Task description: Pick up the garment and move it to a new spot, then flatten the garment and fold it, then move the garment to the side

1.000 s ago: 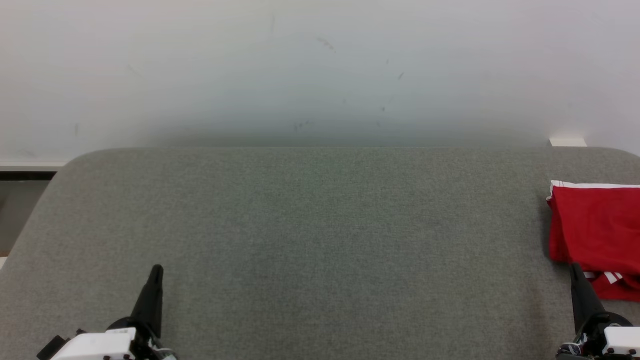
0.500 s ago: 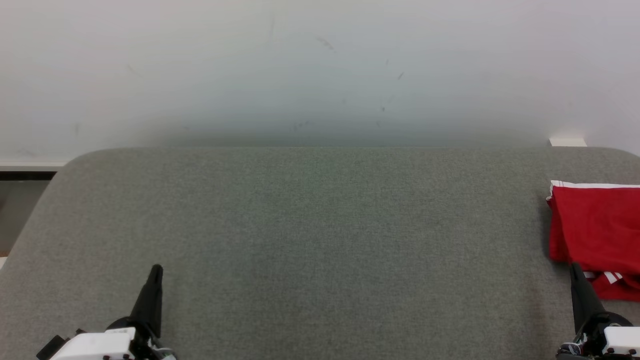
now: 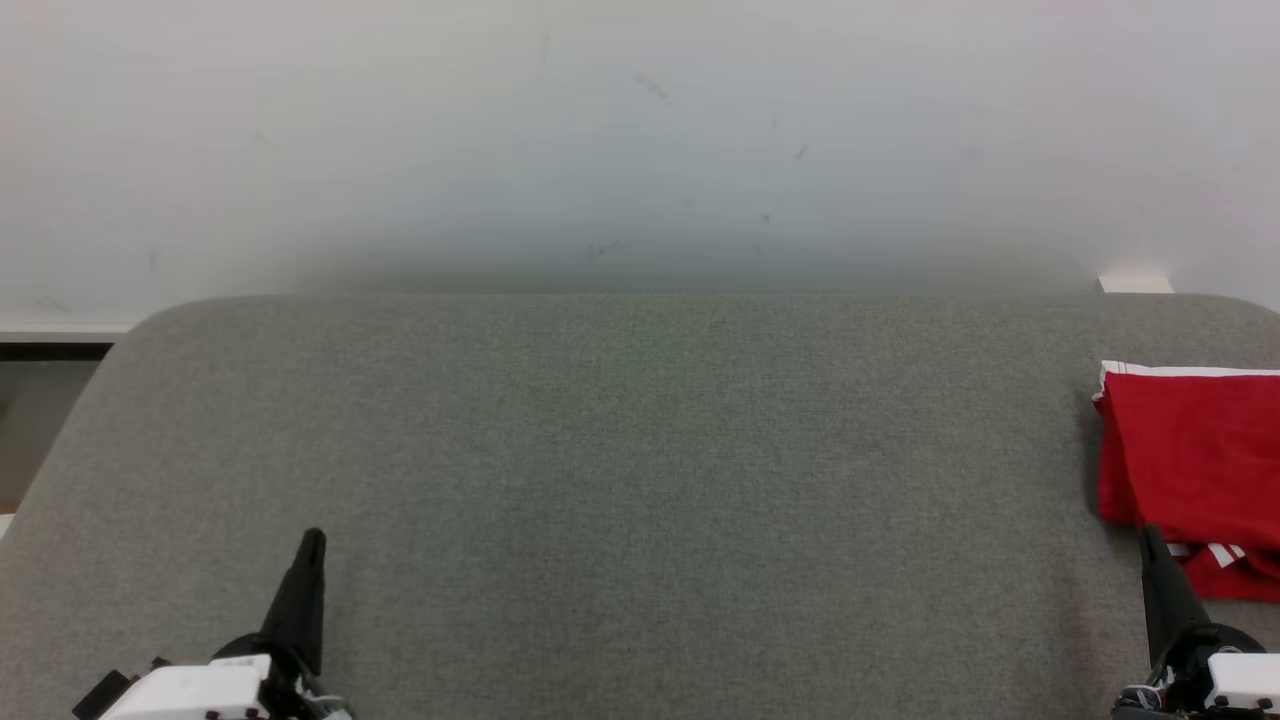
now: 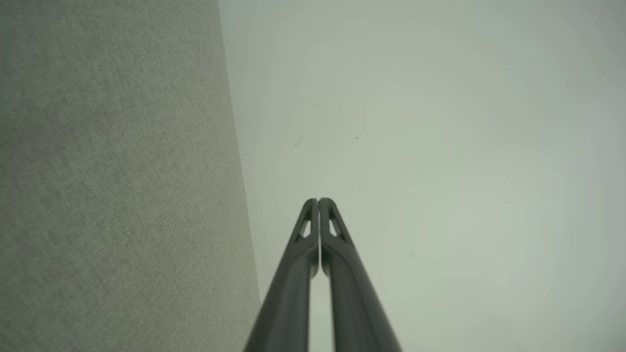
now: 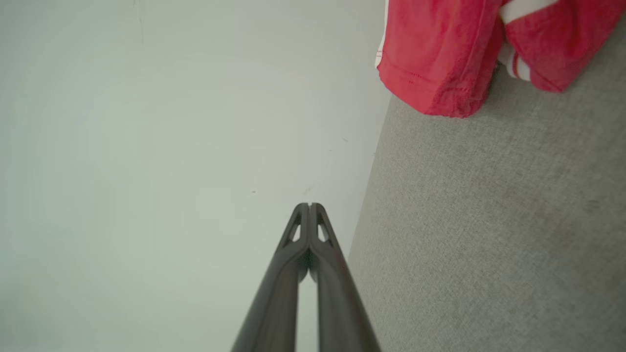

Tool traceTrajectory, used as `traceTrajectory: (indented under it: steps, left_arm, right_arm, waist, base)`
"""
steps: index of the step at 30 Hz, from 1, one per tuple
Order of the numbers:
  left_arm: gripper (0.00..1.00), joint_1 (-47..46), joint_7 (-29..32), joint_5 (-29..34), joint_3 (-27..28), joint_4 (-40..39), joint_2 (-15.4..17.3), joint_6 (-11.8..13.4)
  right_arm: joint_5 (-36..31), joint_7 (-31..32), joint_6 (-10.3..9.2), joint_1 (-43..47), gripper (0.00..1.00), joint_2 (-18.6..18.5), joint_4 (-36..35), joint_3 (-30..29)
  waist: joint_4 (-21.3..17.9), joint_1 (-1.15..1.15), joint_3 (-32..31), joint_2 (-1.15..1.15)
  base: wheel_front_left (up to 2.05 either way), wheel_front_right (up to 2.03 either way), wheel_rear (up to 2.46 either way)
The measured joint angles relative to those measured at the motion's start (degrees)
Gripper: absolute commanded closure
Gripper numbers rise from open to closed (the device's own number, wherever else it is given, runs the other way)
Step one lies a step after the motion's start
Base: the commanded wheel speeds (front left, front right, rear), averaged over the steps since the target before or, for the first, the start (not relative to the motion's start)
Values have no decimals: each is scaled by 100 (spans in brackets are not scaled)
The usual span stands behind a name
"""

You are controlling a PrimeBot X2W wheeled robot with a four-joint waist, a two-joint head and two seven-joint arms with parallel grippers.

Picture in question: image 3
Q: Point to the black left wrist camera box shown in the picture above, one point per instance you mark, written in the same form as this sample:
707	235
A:
100	692

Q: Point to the black white baseboard strip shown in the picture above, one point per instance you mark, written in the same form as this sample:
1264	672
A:
50	345

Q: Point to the small white wall box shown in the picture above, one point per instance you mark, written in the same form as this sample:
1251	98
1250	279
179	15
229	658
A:
1135	285

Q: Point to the grey fabric sofa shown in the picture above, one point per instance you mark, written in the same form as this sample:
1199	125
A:
620	480

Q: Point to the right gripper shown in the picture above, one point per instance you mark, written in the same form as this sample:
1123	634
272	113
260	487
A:
1215	680

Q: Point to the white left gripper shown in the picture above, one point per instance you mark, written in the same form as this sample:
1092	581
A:
200	690

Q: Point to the red shorts white waistband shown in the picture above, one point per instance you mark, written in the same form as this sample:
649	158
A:
1195	450

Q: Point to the red white basketball jersey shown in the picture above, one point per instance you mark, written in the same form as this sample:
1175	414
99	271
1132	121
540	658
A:
1235	570

